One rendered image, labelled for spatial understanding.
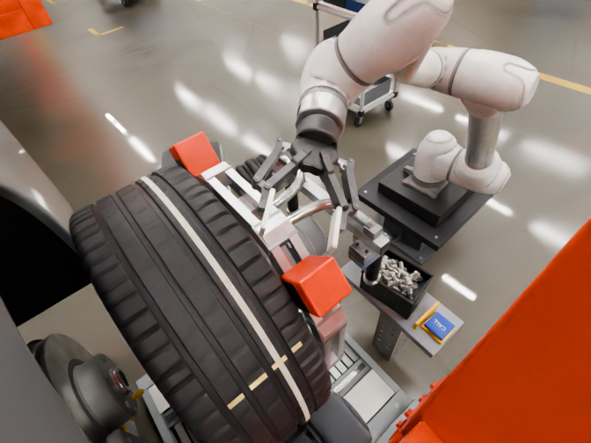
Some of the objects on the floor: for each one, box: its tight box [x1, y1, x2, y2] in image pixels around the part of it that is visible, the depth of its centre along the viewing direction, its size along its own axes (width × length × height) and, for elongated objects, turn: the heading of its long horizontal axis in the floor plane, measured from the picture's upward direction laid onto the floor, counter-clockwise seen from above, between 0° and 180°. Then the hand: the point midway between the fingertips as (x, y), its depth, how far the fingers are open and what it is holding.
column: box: [372, 312, 408, 361], centre depth 141 cm, size 10×10×42 cm
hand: (299, 228), depth 51 cm, fingers open, 10 cm apart
